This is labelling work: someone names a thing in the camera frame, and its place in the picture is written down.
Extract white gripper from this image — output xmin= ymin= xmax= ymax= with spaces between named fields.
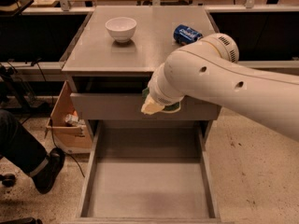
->
xmin=141 ymin=63 xmax=184 ymax=115

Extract green yellow sponge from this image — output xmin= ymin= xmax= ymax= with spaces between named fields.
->
xmin=142 ymin=88 xmax=180 ymax=113

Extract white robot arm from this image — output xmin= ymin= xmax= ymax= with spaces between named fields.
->
xmin=141 ymin=33 xmax=299 ymax=141

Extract grey drawer cabinet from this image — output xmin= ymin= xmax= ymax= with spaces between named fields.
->
xmin=61 ymin=5 xmax=235 ymax=142

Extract grey top drawer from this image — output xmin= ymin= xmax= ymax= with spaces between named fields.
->
xmin=70 ymin=93 xmax=221 ymax=120

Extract open grey middle drawer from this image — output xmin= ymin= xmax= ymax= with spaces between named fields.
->
xmin=63 ymin=121 xmax=221 ymax=224

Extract crumpled item in box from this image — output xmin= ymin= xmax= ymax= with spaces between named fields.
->
xmin=64 ymin=111 xmax=85 ymax=128

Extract blue Pepsi can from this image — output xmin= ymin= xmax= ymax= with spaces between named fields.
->
xmin=173 ymin=24 xmax=203 ymax=45

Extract white ceramic bowl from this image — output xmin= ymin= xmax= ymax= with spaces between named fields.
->
xmin=106 ymin=17 xmax=136 ymax=43

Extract cardboard box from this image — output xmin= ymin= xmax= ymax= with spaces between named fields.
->
xmin=46 ymin=81 xmax=93 ymax=154

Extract black shoe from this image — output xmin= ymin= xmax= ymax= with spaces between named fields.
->
xmin=32 ymin=147 xmax=65 ymax=194

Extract person leg dark trousers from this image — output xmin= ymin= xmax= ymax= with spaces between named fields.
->
xmin=0 ymin=109 xmax=50 ymax=177

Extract black office chair wheel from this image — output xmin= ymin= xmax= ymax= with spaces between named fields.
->
xmin=0 ymin=174 xmax=16 ymax=188

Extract black floor cable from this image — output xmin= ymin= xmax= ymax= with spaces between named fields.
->
xmin=29 ymin=57 xmax=86 ymax=179

